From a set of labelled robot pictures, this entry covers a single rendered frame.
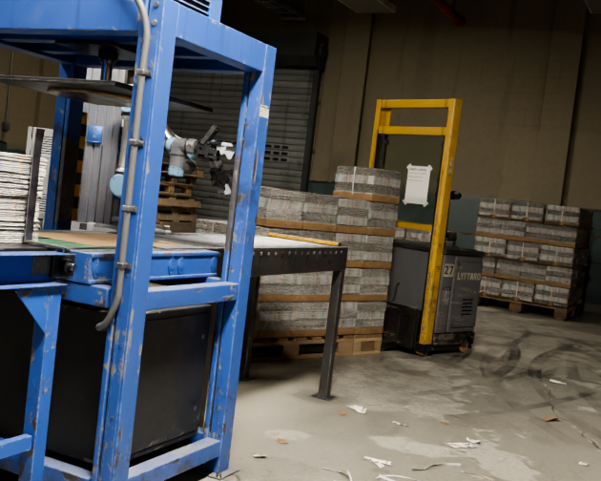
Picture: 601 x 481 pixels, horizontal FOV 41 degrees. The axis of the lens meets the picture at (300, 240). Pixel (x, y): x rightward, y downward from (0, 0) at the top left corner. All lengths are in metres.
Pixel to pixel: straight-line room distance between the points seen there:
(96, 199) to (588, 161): 7.94
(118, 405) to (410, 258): 3.97
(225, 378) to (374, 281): 2.81
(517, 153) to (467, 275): 5.35
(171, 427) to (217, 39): 1.30
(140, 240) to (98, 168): 2.07
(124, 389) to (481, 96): 9.61
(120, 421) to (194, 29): 1.19
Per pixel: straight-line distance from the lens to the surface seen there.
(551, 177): 11.16
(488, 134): 11.47
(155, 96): 2.36
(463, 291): 6.16
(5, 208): 2.44
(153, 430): 2.76
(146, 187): 2.35
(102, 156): 4.40
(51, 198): 3.40
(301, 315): 5.15
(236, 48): 2.72
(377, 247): 5.57
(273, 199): 4.85
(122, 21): 2.47
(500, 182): 11.37
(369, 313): 5.62
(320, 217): 5.14
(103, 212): 4.42
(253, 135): 2.86
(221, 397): 2.95
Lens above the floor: 1.03
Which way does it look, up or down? 3 degrees down
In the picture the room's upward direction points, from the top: 7 degrees clockwise
